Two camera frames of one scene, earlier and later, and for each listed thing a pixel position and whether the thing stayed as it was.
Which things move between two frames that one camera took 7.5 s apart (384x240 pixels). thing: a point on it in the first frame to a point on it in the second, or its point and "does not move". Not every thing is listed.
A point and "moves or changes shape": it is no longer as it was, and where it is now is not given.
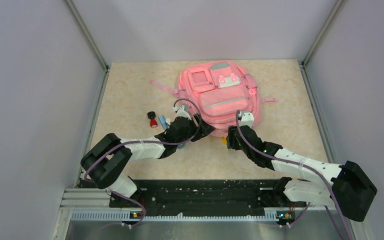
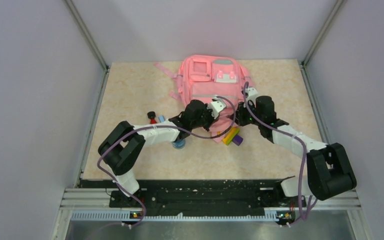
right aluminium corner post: (304, 66) does not move
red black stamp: (151, 115) does not move
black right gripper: (231, 139) to (241, 111)
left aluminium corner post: (91, 39) does not move
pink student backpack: (217, 92) moves or changes shape
